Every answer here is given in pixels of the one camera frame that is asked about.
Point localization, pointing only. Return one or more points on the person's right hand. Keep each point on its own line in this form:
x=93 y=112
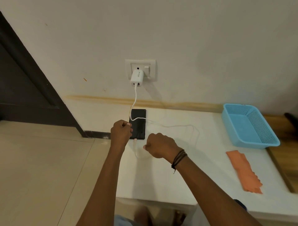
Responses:
x=161 y=145

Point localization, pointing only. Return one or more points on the person's left hand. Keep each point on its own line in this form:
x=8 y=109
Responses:
x=119 y=134

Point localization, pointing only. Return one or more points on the person's left thumb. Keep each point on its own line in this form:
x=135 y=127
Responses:
x=126 y=124

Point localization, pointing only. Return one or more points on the person's right thumb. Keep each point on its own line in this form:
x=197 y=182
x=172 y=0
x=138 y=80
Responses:
x=146 y=147

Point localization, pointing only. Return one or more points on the person's right forearm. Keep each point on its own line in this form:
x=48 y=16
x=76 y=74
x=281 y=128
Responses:
x=209 y=193

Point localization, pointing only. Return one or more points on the person's left forearm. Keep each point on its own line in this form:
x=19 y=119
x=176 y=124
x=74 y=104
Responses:
x=102 y=188

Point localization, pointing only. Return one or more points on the black smartphone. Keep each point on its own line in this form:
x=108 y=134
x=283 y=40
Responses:
x=139 y=127

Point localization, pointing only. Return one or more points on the black skirting strip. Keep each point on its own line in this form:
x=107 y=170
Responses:
x=97 y=135

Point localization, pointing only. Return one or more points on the white charger adapter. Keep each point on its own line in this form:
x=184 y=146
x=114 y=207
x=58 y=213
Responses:
x=136 y=78

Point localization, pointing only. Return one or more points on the person's leg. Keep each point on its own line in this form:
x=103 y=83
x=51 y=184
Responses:
x=142 y=216

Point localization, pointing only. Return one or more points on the blue plastic basket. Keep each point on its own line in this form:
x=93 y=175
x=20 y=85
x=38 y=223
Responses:
x=244 y=127

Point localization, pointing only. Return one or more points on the orange cloth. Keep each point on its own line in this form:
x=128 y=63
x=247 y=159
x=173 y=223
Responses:
x=245 y=172

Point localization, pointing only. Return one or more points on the dark brown door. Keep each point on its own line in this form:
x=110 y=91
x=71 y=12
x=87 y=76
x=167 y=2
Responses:
x=25 y=88

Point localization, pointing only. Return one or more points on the black object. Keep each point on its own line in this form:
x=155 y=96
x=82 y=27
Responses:
x=292 y=117

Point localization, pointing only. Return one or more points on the white wall socket plate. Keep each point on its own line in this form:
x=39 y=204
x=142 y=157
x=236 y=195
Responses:
x=149 y=67

